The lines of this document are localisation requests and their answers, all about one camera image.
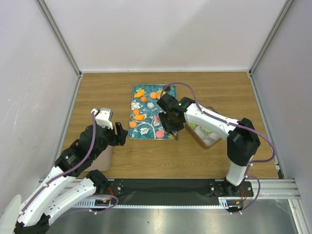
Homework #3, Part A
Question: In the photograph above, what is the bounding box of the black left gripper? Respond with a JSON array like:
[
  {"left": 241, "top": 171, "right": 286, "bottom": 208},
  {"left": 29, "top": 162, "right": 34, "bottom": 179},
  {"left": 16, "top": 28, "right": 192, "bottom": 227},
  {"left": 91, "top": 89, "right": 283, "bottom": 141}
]
[{"left": 91, "top": 121, "right": 128, "bottom": 160}]

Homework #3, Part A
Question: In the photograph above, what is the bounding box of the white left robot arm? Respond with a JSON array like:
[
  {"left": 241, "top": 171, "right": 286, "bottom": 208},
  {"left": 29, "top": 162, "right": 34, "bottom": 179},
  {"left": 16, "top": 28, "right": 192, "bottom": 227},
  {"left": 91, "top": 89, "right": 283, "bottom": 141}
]
[{"left": 13, "top": 122, "right": 128, "bottom": 234}]

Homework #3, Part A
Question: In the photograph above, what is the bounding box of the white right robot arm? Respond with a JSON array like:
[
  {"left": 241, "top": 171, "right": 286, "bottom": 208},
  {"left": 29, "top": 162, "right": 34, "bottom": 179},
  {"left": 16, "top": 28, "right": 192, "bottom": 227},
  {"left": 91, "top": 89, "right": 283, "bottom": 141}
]
[{"left": 157, "top": 93, "right": 260, "bottom": 196}]

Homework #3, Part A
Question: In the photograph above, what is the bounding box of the orange shell cookie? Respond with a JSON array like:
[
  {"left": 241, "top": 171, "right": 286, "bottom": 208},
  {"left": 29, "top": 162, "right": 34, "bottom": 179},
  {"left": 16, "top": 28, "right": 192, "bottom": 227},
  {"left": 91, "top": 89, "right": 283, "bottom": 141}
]
[{"left": 129, "top": 121, "right": 137, "bottom": 128}]

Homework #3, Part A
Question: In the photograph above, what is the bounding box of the pink sandwich cookie lower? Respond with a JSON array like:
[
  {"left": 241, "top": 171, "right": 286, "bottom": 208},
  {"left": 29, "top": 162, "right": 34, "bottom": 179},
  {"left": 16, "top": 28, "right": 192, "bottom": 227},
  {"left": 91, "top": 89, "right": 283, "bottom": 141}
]
[{"left": 156, "top": 130, "right": 164, "bottom": 138}]

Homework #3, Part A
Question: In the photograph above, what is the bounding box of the orange fish cookie middle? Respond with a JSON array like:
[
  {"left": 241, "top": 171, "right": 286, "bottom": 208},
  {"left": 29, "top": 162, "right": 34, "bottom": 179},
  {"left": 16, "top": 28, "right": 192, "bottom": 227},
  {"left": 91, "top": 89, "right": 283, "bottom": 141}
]
[{"left": 134, "top": 115, "right": 145, "bottom": 121}]

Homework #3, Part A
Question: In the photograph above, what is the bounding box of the orange fish cookie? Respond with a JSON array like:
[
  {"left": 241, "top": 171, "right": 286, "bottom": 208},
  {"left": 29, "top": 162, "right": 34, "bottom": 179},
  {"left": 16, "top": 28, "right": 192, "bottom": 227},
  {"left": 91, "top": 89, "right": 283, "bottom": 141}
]
[
  {"left": 134, "top": 115, "right": 145, "bottom": 121},
  {"left": 134, "top": 90, "right": 144, "bottom": 98}
]

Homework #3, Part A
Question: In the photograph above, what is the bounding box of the teal floral serving tray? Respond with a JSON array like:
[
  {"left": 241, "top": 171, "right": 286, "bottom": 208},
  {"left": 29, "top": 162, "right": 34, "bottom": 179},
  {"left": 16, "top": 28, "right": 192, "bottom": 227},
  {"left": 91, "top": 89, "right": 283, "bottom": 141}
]
[{"left": 128, "top": 84, "right": 176, "bottom": 140}]

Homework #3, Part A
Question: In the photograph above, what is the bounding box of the orange flower cookie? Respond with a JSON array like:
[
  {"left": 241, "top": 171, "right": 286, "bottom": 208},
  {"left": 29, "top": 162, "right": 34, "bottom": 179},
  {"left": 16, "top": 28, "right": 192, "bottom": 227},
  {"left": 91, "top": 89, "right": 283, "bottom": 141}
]
[{"left": 133, "top": 109, "right": 140, "bottom": 115}]

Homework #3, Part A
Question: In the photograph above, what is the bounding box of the orange sandwich cookie top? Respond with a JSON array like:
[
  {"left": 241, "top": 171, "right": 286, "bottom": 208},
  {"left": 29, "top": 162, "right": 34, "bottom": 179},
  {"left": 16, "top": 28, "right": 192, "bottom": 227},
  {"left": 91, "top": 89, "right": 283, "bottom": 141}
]
[{"left": 150, "top": 92, "right": 157, "bottom": 99}]

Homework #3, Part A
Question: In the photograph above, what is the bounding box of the beige tin lid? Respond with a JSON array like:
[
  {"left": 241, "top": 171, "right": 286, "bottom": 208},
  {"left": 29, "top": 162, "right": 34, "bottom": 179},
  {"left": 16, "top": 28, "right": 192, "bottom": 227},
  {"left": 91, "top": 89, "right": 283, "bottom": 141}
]
[{"left": 84, "top": 146, "right": 113, "bottom": 172}]

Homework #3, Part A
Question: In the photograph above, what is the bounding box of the orange swirl cookie top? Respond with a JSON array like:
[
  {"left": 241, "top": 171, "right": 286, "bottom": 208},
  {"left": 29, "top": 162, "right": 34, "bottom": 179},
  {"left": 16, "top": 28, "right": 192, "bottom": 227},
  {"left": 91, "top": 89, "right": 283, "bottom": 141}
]
[{"left": 140, "top": 96, "right": 147, "bottom": 102}]

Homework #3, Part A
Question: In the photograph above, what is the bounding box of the brown cookie tin box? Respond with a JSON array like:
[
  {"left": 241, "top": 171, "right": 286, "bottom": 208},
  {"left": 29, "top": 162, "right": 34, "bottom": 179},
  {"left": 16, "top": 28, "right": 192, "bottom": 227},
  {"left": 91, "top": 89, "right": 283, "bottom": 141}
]
[{"left": 185, "top": 105, "right": 224, "bottom": 150}]

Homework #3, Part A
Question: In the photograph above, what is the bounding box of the orange fish cookie top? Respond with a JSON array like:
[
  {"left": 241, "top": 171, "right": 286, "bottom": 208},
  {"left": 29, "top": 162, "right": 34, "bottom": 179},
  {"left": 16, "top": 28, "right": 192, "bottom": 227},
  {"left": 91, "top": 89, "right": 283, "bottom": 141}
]
[{"left": 134, "top": 90, "right": 144, "bottom": 98}]

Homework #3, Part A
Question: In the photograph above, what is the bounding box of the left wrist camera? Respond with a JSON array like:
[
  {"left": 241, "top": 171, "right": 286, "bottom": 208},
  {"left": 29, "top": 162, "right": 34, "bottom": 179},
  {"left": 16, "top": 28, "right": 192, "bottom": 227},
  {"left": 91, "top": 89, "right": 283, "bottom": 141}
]
[{"left": 91, "top": 108, "right": 113, "bottom": 129}]

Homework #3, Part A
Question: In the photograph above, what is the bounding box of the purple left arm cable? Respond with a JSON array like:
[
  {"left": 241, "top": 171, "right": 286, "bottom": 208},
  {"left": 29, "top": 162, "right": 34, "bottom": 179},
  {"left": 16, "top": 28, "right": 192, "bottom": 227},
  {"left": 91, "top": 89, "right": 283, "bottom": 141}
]
[{"left": 12, "top": 109, "right": 119, "bottom": 232}]

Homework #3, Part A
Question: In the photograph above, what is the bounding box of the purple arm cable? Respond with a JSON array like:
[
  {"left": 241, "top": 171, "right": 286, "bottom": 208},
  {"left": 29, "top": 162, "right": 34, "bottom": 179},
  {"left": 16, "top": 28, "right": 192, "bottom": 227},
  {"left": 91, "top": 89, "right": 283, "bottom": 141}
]
[
  {"left": 12, "top": 109, "right": 119, "bottom": 232},
  {"left": 161, "top": 81, "right": 277, "bottom": 215}
]

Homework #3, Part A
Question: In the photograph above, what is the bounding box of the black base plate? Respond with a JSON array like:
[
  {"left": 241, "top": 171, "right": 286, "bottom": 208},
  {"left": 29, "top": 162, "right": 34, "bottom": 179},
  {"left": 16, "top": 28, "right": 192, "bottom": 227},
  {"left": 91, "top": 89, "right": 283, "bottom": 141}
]
[{"left": 108, "top": 178, "right": 254, "bottom": 206}]

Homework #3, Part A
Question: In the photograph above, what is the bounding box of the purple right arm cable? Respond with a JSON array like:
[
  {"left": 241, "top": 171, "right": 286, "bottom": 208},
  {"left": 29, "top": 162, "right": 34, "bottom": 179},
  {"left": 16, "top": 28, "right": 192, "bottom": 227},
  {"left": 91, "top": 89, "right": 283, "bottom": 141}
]
[{"left": 161, "top": 81, "right": 277, "bottom": 215}]

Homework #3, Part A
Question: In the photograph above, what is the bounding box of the aluminium frame rail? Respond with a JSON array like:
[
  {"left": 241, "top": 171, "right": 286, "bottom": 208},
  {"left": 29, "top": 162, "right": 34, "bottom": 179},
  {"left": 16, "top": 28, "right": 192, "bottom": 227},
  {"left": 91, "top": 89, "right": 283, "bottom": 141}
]
[{"left": 48, "top": 178, "right": 300, "bottom": 210}]

